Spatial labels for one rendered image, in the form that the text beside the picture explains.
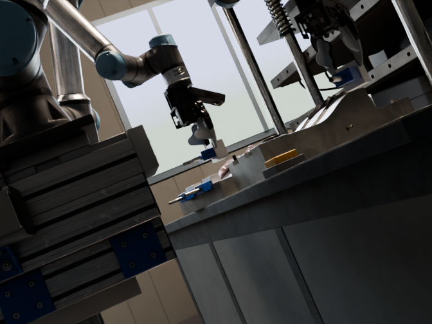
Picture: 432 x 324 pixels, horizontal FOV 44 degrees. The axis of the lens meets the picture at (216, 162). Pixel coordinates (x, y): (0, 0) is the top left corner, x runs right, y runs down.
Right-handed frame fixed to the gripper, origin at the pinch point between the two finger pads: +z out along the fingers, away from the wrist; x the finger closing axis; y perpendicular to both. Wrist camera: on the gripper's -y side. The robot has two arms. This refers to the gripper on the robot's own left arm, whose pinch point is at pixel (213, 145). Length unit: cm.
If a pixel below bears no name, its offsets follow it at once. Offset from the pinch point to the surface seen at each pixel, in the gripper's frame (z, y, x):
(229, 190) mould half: 13.5, -3.5, -10.9
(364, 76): 3, -17, 51
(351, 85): 4, -15, 49
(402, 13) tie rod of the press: -18, -78, 7
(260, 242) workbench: 30.9, -2.8, -2.9
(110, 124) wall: -71, -33, -252
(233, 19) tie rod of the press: -72, -84, -107
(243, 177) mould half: 11.7, -4.5, 0.7
